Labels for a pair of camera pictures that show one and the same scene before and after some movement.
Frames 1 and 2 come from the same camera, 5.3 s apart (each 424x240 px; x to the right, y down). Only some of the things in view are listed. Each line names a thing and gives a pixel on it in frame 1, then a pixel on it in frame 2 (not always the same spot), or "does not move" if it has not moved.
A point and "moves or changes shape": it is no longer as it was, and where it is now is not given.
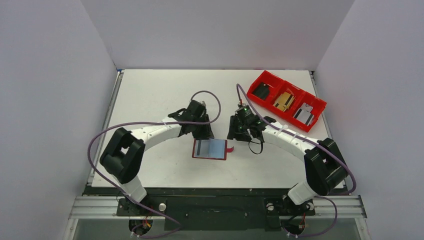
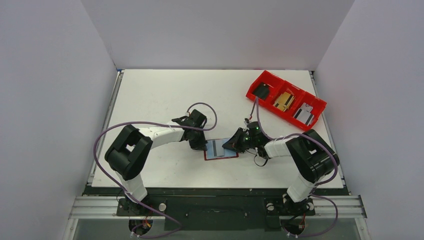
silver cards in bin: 304,114 does not move
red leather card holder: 211,148 moves or changes shape
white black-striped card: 202,148 moves or changes shape
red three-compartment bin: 277,88 does not move
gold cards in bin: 284,101 does not move
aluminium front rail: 106,208 does not move
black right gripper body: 237,127 -> 240,140
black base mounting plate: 214,208 does not move
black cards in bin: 262,91 does not move
